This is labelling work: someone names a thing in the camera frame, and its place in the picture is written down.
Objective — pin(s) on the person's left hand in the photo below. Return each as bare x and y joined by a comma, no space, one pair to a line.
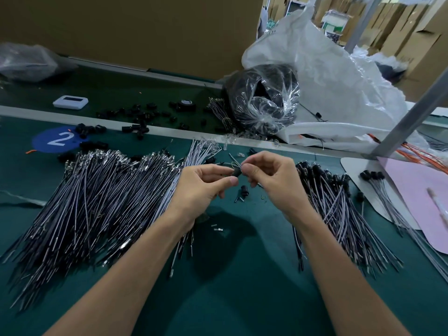
199,191

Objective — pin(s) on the person's right hand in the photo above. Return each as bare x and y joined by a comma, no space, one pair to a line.
280,182

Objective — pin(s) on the black plastic caps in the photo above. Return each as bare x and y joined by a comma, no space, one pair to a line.
136,127

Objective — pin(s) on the person's right forearm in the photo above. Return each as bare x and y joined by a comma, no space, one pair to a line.
350,283

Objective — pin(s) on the person's left forearm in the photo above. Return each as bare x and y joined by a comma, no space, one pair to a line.
115,287

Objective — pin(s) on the clear bag with black contents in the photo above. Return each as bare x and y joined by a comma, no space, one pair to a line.
262,100

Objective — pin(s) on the large white plastic sack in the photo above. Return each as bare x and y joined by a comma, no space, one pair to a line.
339,80

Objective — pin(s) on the pink paper sheet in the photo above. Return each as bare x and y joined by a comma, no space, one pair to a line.
418,200

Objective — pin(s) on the blue round number sticker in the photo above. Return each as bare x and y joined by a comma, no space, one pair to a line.
57,139

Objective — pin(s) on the small white timer device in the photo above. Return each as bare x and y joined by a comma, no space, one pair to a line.
70,102

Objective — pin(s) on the white pen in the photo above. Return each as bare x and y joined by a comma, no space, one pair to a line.
438,205

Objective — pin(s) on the brown cardboard panel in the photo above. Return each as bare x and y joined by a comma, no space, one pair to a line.
140,31

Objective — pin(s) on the clear plastic strip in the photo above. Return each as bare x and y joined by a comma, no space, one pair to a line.
19,198

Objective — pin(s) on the stack of cardboard boxes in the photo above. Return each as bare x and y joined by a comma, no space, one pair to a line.
423,35

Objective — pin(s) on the crumpled clear plastic bag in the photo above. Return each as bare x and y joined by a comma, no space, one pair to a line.
28,63

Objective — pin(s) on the grey metal frame post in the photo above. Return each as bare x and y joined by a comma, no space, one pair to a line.
362,23
411,112

